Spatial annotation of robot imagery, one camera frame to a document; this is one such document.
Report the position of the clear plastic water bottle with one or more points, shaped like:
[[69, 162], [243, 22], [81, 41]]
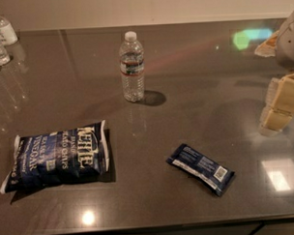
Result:
[[132, 68]]

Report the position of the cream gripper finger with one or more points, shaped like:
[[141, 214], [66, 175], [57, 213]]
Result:
[[279, 108], [268, 47]]

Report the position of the dark blue snack bar wrapper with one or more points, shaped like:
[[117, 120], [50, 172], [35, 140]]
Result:
[[214, 175]]

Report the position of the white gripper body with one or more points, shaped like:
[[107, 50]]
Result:
[[290, 47]]

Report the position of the blue kettle chip bag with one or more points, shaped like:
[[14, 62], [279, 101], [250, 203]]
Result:
[[58, 158]]

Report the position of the hand sanitizer pump bottle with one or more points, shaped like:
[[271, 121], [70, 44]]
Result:
[[7, 32]]

